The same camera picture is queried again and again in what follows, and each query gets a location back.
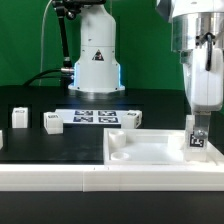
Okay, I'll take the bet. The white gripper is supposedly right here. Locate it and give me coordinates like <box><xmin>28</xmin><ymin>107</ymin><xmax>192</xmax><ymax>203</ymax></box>
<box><xmin>183</xmin><ymin>48</ymin><xmax>224</xmax><ymax>139</ymax></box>

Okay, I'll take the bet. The grey cable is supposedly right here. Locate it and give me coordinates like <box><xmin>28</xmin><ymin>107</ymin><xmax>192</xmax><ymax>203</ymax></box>
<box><xmin>38</xmin><ymin>0</ymin><xmax>54</xmax><ymax>86</ymax></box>

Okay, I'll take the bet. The white sheet with tags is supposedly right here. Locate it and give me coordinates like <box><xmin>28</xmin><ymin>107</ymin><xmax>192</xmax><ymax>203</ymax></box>
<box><xmin>55</xmin><ymin>109</ymin><xmax>126</xmax><ymax>125</ymax></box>

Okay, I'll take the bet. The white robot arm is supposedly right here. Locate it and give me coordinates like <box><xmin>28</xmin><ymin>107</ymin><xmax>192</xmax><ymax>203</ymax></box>
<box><xmin>69</xmin><ymin>0</ymin><xmax>224</xmax><ymax>139</ymax></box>

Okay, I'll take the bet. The black cable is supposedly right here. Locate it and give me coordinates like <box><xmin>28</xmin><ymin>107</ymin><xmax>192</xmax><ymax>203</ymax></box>
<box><xmin>23</xmin><ymin>68</ymin><xmax>74</xmax><ymax>86</ymax></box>

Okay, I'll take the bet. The white U-shaped obstacle fence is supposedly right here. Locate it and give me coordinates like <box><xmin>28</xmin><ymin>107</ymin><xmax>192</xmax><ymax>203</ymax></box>
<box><xmin>0</xmin><ymin>132</ymin><xmax>224</xmax><ymax>193</ymax></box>

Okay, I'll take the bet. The white square tabletop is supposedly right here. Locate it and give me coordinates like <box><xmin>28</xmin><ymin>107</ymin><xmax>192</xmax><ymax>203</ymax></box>
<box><xmin>103</xmin><ymin>128</ymin><xmax>224</xmax><ymax>165</ymax></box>

